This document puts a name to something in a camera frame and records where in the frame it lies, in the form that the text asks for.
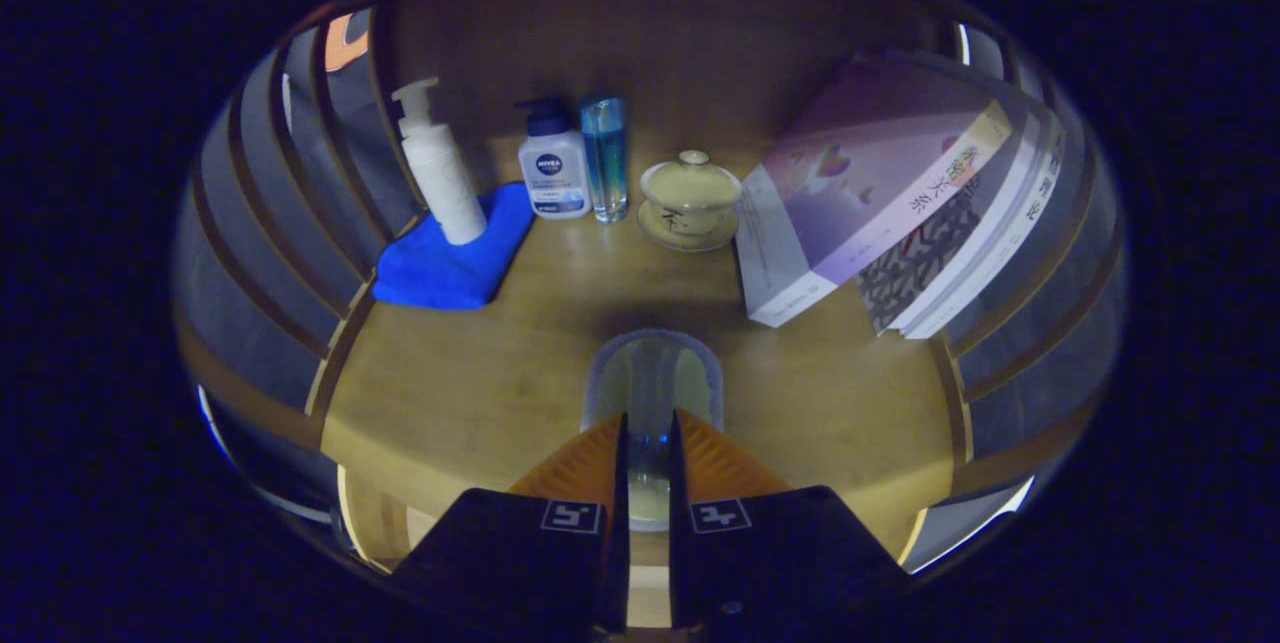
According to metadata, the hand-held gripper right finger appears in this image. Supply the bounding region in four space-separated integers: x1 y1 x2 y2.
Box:
668 409 911 636

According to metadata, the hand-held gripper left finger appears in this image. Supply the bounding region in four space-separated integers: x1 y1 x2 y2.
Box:
388 410 632 636

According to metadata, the grey round pad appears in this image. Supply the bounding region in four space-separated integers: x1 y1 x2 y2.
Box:
581 328 725 532

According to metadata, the wooden countertop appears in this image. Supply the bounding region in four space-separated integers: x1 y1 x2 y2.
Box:
320 133 961 564

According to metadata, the wooden cabinet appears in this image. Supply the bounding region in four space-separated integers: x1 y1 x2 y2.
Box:
175 0 1131 624

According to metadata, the blue folded cloth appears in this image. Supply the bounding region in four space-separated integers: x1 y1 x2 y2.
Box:
372 181 536 311

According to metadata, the beige lidded tea bowl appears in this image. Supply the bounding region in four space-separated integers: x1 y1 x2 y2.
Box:
637 150 744 253

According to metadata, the white bottle blue cap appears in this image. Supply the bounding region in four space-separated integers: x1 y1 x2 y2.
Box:
514 98 593 221

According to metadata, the white pump bottle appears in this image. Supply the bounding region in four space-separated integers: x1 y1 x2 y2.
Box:
390 76 488 246

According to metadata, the purple book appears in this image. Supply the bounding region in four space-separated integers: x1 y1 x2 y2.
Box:
735 51 1016 329

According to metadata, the clear blue bottle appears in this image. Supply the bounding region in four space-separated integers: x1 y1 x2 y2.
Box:
580 94 630 224

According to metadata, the plain white book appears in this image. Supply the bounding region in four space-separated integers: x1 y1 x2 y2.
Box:
885 98 1046 336

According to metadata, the white book black lettering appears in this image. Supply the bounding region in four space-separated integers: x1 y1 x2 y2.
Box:
905 113 1069 341

